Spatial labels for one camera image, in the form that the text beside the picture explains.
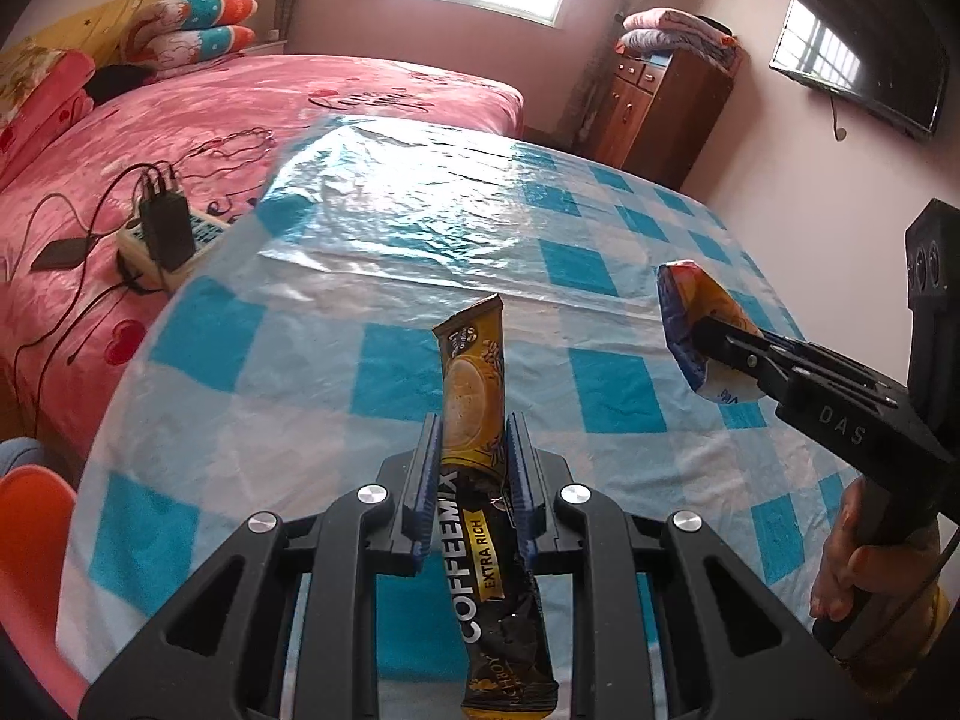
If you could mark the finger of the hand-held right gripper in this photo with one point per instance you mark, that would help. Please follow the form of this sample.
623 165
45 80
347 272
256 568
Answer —
772 345
750 371

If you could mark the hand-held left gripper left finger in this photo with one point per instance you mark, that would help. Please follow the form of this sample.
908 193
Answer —
421 495

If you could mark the yellow floral pillow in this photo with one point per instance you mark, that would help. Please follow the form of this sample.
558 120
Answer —
22 75

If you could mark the pink folded blanket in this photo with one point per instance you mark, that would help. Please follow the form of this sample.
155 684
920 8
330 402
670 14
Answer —
52 97

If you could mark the brown wooden cabinet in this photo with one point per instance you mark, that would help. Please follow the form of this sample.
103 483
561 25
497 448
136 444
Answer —
660 120

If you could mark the black cloth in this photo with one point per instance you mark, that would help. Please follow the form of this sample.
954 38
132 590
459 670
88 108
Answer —
120 82

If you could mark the black phone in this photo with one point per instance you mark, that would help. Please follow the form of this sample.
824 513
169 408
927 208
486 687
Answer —
60 255

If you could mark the white power strip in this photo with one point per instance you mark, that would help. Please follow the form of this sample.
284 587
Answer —
202 232

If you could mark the pink plastic bucket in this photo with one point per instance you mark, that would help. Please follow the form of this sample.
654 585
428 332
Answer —
34 577

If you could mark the black wall television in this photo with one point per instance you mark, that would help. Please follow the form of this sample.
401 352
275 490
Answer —
862 52

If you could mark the pink bed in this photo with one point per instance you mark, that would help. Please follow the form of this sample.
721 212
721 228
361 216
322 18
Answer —
337 90

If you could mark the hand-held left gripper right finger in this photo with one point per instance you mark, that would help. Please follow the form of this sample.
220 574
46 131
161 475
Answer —
525 495

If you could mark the person's right forearm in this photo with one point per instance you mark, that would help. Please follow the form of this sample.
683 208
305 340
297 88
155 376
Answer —
915 637

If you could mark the white tissue pack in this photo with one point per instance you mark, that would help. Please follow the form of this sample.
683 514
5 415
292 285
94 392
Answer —
705 292

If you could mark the person's right hand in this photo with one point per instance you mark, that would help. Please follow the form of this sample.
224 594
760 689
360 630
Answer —
832 562

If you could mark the yellow headboard cover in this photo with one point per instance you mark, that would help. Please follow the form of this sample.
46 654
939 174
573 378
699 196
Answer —
90 22

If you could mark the pink folded quilts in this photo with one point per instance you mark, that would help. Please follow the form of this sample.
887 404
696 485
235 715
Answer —
675 34

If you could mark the colourful folded quilt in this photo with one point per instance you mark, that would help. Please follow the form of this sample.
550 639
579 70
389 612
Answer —
195 30

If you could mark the gold and black coffee stick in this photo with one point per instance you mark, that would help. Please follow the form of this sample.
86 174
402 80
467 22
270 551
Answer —
472 390

